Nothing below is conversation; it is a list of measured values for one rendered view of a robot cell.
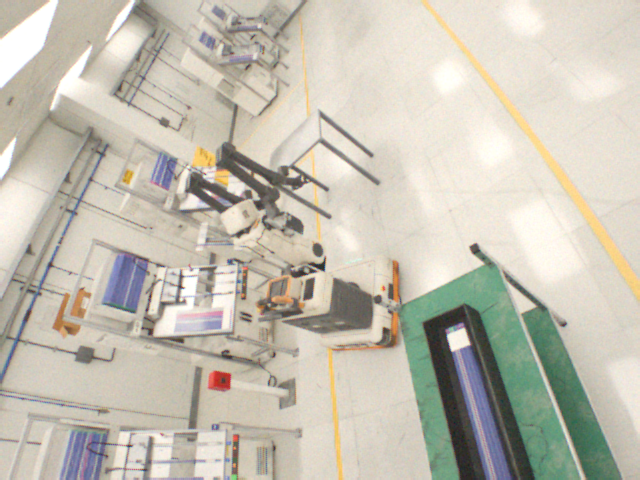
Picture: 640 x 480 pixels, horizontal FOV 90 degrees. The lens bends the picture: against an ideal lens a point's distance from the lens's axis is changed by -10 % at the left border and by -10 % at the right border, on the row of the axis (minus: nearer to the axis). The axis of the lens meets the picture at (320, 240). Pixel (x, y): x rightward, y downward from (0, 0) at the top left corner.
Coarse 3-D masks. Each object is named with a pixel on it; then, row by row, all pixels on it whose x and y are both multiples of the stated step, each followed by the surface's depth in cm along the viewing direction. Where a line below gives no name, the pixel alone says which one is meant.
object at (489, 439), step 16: (448, 336) 119; (464, 336) 115; (464, 352) 113; (464, 368) 111; (480, 368) 109; (464, 384) 109; (480, 384) 105; (480, 400) 103; (480, 416) 101; (480, 432) 99; (496, 432) 96; (480, 448) 97; (496, 448) 94; (496, 464) 92
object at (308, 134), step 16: (320, 112) 316; (304, 128) 319; (320, 128) 299; (336, 128) 331; (288, 144) 331; (304, 144) 306; (272, 160) 344; (288, 160) 317; (352, 160) 314; (368, 176) 327; (288, 192) 339; (320, 208) 365
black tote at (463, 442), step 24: (456, 312) 117; (432, 336) 122; (480, 336) 109; (432, 360) 114; (480, 360) 111; (456, 384) 114; (456, 408) 109; (504, 408) 95; (456, 432) 102; (504, 432) 89; (456, 456) 96
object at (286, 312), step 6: (294, 300) 209; (264, 306) 230; (294, 306) 209; (264, 312) 229; (270, 312) 225; (276, 312) 221; (282, 312) 216; (288, 312) 210; (294, 312) 213; (300, 312) 216; (258, 318) 222; (264, 318) 218; (270, 318) 213; (276, 318) 209; (282, 318) 206
